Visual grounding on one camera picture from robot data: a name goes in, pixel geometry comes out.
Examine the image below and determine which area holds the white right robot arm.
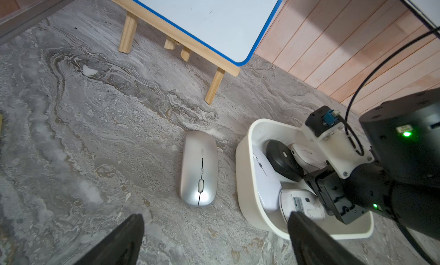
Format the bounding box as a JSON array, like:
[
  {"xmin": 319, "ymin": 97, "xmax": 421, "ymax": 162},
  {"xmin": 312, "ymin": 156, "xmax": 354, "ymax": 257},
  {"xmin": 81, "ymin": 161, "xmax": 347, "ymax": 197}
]
[{"xmin": 301, "ymin": 89, "xmax": 440, "ymax": 239}]

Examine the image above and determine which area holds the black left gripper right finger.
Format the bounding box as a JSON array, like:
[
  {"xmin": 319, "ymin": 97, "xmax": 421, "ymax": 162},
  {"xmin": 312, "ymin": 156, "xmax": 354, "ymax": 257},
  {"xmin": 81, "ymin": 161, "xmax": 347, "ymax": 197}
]
[{"xmin": 288, "ymin": 212, "xmax": 363, "ymax": 265}]

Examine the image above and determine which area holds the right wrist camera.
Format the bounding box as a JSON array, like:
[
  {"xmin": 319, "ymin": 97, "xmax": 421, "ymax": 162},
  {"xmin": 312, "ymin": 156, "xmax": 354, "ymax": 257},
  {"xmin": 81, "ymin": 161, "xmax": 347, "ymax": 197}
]
[{"xmin": 301, "ymin": 106, "xmax": 374, "ymax": 179}]

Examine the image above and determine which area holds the white mouse underside up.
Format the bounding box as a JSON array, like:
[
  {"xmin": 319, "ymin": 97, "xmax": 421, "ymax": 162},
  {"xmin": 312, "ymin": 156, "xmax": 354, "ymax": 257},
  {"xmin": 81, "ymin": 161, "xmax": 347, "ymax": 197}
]
[{"xmin": 279, "ymin": 189, "xmax": 326, "ymax": 223}]

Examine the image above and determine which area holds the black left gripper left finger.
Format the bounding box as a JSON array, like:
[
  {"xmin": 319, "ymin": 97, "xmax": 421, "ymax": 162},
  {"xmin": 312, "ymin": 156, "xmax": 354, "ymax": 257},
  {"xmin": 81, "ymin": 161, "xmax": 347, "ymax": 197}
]
[{"xmin": 76, "ymin": 214, "xmax": 144, "ymax": 265}]

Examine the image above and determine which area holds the white mouse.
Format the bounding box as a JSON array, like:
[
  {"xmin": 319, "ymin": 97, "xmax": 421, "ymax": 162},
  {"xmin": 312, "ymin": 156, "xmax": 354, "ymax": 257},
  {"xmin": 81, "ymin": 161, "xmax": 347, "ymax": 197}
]
[
  {"xmin": 290, "ymin": 143, "xmax": 328, "ymax": 174},
  {"xmin": 252, "ymin": 145, "xmax": 282, "ymax": 213}
]

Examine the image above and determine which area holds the white storage box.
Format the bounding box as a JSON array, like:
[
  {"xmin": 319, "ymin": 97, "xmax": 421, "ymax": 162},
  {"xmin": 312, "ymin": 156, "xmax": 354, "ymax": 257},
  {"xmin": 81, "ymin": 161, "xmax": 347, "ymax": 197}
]
[{"xmin": 236, "ymin": 118, "xmax": 374, "ymax": 240}]

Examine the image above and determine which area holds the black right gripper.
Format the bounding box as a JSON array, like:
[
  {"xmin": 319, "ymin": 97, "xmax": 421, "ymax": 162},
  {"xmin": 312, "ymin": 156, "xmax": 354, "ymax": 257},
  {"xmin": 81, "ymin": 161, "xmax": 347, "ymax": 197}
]
[{"xmin": 303, "ymin": 165, "xmax": 368, "ymax": 225}]

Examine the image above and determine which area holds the black mouse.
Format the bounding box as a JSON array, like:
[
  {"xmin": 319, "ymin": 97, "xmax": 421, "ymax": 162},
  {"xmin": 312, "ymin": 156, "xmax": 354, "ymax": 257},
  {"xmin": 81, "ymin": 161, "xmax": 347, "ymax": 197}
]
[{"xmin": 266, "ymin": 140, "xmax": 304, "ymax": 182}]

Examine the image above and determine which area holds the white mouse in box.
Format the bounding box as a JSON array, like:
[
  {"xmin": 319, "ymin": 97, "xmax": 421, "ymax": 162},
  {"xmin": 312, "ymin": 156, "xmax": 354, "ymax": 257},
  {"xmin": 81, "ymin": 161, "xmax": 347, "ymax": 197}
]
[{"xmin": 290, "ymin": 143, "xmax": 328, "ymax": 174}]

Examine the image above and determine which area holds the white board blue frame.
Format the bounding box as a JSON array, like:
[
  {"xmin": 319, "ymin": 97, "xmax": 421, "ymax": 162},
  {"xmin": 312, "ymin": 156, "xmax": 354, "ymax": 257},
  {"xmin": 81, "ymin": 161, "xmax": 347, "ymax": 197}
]
[{"xmin": 133, "ymin": 0, "xmax": 283, "ymax": 66}]

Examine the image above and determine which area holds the wooden easel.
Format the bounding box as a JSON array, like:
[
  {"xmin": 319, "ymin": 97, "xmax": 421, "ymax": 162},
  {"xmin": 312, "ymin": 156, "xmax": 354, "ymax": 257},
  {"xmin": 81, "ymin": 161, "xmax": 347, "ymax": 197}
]
[{"xmin": 107, "ymin": 0, "xmax": 241, "ymax": 106}]

